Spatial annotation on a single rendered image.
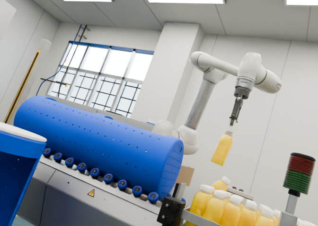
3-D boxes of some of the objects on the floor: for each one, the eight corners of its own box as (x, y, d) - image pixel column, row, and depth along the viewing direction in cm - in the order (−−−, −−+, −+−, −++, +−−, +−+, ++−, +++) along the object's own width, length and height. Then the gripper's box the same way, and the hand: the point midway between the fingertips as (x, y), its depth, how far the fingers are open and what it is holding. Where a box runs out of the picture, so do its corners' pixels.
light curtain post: (-50, 252, 188) (46, 42, 218) (-45, 256, 186) (52, 43, 216) (-59, 254, 182) (41, 38, 213) (-54, 257, 180) (47, 39, 211)
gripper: (236, 93, 146) (223, 134, 142) (234, 82, 131) (220, 127, 127) (250, 96, 143) (237, 138, 139) (250, 85, 128) (236, 131, 124)
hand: (231, 126), depth 133 cm, fingers closed on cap, 4 cm apart
